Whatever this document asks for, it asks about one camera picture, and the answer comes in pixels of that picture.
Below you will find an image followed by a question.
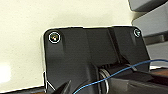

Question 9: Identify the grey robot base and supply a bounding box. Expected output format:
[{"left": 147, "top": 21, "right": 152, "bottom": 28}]
[{"left": 131, "top": 12, "right": 168, "bottom": 73}]

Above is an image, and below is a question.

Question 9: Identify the blue cable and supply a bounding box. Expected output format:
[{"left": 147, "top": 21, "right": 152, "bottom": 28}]
[{"left": 71, "top": 59, "right": 168, "bottom": 94}]

